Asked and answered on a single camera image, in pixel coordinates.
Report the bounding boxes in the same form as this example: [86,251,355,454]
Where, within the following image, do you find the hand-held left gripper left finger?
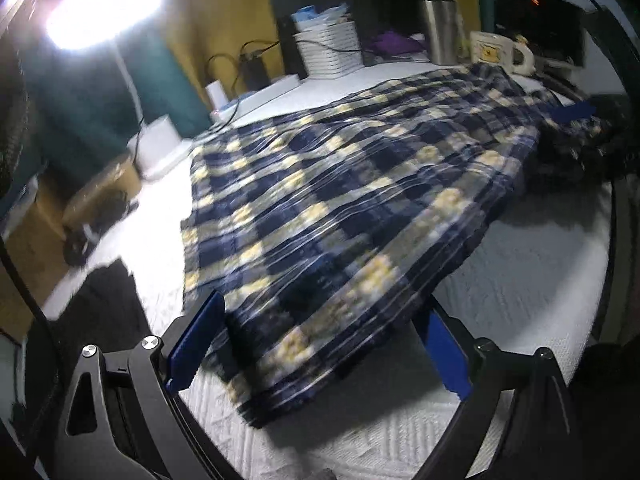
[52,290,231,480]

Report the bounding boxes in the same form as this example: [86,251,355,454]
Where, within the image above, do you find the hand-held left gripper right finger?
[415,305,586,480]

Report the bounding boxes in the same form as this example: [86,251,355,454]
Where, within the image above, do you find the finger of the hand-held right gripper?
[537,101,601,171]

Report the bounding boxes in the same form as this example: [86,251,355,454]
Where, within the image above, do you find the blue yellow plaid pants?
[180,62,603,428]

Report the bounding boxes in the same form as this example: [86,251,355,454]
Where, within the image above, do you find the computer monitor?
[495,0,586,67]

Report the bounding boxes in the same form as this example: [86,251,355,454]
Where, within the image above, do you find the black cloth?
[47,264,153,361]

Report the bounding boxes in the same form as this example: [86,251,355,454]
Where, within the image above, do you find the white bear print mug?
[469,31,536,76]

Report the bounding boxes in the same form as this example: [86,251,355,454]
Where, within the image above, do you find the stainless steel tumbler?
[419,0,461,66]

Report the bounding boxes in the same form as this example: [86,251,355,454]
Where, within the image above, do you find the brown oval container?
[62,152,142,231]

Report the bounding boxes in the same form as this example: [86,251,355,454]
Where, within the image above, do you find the cardboard box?
[0,175,68,331]

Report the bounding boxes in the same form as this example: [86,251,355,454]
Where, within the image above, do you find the purple cloth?
[367,30,426,56]

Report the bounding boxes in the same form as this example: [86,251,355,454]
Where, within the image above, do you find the white desk lamp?
[45,0,193,178]

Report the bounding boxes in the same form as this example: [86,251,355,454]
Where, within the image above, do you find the white slatted plastic basket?
[294,21,363,78]

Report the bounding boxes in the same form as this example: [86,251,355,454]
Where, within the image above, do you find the white power strip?
[215,74,301,116]

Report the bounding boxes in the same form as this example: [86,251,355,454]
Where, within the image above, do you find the clear blue plastic bag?
[292,4,351,23]

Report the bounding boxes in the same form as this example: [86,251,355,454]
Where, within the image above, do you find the black charger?
[239,52,271,92]

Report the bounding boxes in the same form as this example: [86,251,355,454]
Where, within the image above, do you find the coiled black cable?
[64,200,140,267]

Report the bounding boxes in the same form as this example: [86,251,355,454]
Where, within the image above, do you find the black charger cable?
[240,39,363,60]

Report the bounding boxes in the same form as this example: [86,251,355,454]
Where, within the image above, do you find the black looped cable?
[206,52,242,97]

